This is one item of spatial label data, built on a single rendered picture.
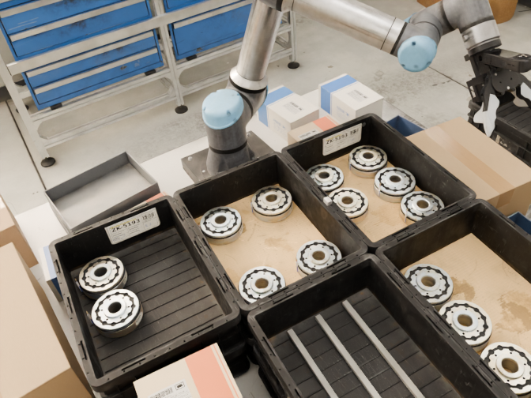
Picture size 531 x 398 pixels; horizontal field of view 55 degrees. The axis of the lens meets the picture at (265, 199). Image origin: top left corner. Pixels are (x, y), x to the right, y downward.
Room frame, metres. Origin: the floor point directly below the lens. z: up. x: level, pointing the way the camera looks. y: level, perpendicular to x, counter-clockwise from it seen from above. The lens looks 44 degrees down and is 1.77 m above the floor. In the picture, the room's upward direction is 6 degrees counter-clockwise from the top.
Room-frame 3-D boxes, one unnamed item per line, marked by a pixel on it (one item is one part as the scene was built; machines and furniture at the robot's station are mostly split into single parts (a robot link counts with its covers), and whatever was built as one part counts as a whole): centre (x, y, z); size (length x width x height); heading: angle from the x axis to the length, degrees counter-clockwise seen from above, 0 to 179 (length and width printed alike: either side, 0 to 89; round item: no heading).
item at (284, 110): (1.45, -0.10, 0.75); 0.20 x 0.12 x 0.09; 32
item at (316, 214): (0.80, 0.01, 0.87); 0.40 x 0.30 x 0.11; 24
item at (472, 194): (0.92, -0.26, 0.92); 0.40 x 0.30 x 0.02; 24
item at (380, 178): (0.95, -0.34, 0.86); 0.10 x 0.10 x 0.01
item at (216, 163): (1.21, 0.09, 0.80); 0.15 x 0.15 x 0.10
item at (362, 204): (0.89, -0.20, 0.86); 0.10 x 0.10 x 0.01
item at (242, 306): (0.80, 0.01, 0.92); 0.40 x 0.30 x 0.02; 24
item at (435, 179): (0.92, -0.26, 0.87); 0.40 x 0.30 x 0.11; 24
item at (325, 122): (1.29, -0.19, 0.74); 0.16 x 0.12 x 0.07; 116
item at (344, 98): (1.48, -0.33, 0.75); 0.20 x 0.12 x 0.09; 28
